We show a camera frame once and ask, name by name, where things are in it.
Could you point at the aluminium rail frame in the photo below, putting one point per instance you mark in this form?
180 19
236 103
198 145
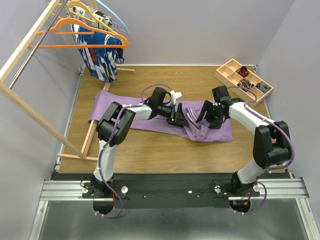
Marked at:
281 212

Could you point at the red black rolled item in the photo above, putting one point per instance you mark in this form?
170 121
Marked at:
243 71

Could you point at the black mounting base plate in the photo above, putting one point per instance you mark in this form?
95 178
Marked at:
158 191

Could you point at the grey rolled item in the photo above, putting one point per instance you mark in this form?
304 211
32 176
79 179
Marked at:
264 88

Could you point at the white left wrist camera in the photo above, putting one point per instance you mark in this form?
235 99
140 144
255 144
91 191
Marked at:
174 96

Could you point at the patterned rolled item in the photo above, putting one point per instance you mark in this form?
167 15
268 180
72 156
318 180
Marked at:
245 83

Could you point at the orange plastic hanger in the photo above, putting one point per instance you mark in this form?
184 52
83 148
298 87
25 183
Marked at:
92 31

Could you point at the wooden compartment tray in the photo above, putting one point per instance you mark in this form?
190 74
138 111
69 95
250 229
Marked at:
228 76

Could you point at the purple trousers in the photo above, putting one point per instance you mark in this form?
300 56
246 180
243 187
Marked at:
195 131

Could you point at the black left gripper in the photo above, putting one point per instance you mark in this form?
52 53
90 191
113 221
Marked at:
177 119

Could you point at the blue white patterned garment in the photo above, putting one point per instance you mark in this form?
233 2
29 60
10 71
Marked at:
101 62

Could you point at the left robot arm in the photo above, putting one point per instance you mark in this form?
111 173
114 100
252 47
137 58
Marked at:
116 122

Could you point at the black white printed garment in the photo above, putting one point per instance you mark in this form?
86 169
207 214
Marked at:
87 13

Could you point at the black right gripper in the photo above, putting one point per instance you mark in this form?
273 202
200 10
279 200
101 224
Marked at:
214 124

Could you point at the light blue hanger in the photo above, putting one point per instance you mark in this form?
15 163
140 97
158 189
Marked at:
119 24

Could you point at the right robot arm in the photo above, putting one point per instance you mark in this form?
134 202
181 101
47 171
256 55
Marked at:
272 148

